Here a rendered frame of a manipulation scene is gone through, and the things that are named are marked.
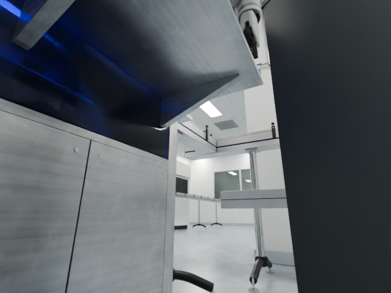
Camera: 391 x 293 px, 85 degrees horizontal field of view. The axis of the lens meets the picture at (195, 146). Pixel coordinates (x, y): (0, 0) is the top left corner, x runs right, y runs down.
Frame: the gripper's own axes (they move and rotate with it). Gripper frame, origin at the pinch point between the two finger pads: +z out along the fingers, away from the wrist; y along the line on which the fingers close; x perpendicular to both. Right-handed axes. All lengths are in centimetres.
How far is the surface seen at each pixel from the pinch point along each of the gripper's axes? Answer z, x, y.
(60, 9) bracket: 15, -27, 48
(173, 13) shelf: 6.4, -12.2, 30.5
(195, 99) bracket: 11.9, -22.8, 0.5
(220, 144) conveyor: 2, -47, -82
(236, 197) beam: 42, -37, -85
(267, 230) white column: 67, -29, -144
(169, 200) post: 48, -39, -8
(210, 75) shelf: 6.4, -14.6, 3.6
